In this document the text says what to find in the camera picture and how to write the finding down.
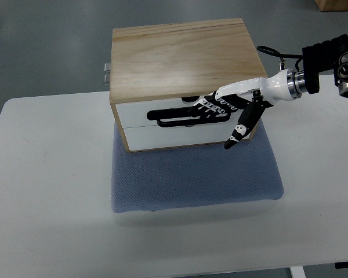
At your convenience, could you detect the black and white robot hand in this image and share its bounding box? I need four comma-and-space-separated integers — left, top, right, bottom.
189, 69, 302, 149

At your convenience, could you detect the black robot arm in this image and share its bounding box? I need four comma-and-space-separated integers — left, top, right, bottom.
256, 34, 348, 98

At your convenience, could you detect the wooden drawer cabinet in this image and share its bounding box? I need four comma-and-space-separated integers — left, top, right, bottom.
110, 19, 266, 152

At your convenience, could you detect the white lower drawer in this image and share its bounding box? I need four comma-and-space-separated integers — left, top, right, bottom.
121, 110, 241, 152

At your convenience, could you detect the wooden furniture corner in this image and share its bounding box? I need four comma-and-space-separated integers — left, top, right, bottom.
315, 0, 348, 12

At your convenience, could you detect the blue mesh cushion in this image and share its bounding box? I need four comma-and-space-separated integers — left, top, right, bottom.
111, 124, 284, 213

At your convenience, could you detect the silver metal clamp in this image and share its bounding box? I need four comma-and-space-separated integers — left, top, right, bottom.
104, 63, 111, 85

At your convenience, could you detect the white table leg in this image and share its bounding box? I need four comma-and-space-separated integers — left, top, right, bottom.
289, 266, 306, 278

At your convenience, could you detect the black table control panel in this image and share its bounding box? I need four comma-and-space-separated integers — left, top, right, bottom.
335, 261, 348, 269

